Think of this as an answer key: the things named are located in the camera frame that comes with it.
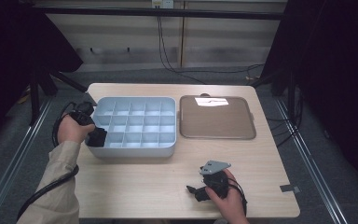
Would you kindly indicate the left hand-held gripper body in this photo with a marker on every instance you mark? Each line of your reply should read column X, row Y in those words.
column 84, row 115

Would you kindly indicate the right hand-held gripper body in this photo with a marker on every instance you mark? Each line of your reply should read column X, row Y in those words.
column 217, row 183

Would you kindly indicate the black sock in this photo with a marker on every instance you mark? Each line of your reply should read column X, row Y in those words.
column 97, row 138

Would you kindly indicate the light blue divided organizer box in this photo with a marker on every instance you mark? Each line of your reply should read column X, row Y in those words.
column 136, row 151

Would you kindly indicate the person's left hand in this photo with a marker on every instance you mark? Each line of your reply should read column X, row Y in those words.
column 71, row 130

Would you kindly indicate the person's right hand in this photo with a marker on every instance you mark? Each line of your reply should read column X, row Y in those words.
column 231, row 205

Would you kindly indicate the black metal stand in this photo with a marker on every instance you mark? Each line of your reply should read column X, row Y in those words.
column 34, row 102
column 290, row 96

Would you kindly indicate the brown flat tray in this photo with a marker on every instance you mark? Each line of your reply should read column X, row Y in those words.
column 217, row 121

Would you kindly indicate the grey tape piece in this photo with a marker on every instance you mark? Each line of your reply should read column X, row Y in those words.
column 289, row 188

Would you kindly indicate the black curtain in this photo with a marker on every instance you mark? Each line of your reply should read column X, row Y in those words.
column 12, row 46
column 338, row 77

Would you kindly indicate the black horizontal bar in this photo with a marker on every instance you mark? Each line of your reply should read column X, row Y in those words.
column 136, row 12

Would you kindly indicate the aluminium floor rail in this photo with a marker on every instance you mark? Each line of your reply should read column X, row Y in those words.
column 310, row 168
column 15, row 165

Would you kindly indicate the white wall outlet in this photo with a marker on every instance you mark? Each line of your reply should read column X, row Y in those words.
column 163, row 3

